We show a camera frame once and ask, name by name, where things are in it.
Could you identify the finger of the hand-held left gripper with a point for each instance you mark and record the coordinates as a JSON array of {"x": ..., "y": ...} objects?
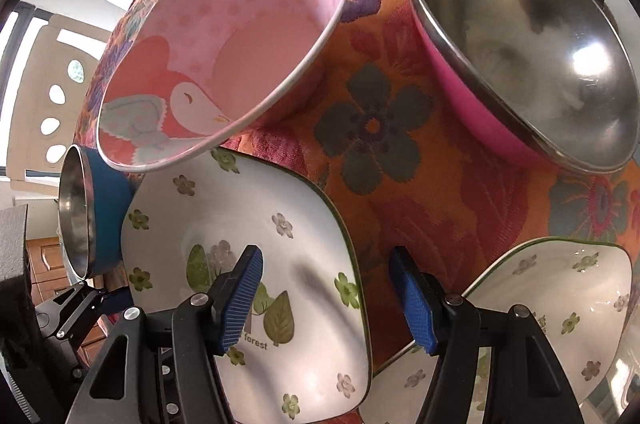
[{"x": 75, "y": 310}]

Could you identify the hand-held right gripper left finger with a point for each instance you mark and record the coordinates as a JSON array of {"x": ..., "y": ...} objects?
[{"x": 240, "y": 299}]

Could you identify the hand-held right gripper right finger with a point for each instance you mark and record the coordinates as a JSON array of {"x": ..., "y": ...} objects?
[{"x": 415, "y": 304}]

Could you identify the white floral plate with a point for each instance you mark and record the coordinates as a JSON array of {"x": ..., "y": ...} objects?
[
  {"x": 300, "y": 229},
  {"x": 575, "y": 294}
]

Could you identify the blue steel bowl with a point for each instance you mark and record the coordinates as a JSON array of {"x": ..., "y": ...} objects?
[{"x": 107, "y": 214}]

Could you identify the pink steel bowl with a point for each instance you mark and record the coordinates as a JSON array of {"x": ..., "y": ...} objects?
[{"x": 525, "y": 29}]

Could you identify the wooden cabinet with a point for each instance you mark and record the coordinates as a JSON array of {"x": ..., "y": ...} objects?
[{"x": 45, "y": 259}]

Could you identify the orange floral table cloth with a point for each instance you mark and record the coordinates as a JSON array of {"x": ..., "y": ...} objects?
[{"x": 400, "y": 204}]

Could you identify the beige chair with holes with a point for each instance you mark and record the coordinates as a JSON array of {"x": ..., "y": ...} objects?
[{"x": 50, "y": 54}]

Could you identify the pink cartoon bowl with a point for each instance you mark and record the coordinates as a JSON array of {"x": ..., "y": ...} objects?
[{"x": 250, "y": 29}]

